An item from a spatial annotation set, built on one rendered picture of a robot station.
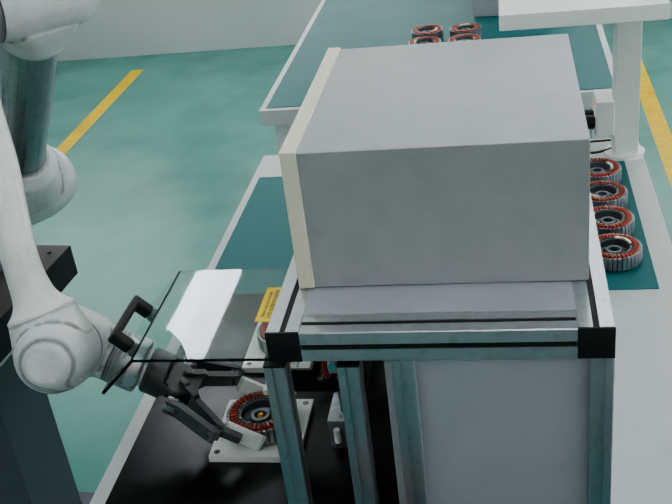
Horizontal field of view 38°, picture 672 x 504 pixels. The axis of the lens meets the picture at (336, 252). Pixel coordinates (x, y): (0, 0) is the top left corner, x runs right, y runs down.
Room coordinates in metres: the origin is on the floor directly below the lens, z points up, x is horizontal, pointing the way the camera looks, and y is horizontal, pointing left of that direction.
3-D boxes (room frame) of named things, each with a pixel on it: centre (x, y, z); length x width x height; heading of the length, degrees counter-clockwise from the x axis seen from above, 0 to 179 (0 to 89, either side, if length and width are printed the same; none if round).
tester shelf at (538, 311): (1.36, -0.18, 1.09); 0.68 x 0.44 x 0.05; 168
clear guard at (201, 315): (1.22, 0.17, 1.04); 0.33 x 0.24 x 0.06; 78
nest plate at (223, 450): (1.30, 0.16, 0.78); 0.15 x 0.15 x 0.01; 78
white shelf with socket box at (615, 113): (2.19, -0.62, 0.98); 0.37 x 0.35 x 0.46; 168
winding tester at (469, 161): (1.34, -0.18, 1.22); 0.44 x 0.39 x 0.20; 168
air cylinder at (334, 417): (1.27, 0.02, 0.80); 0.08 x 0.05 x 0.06; 168
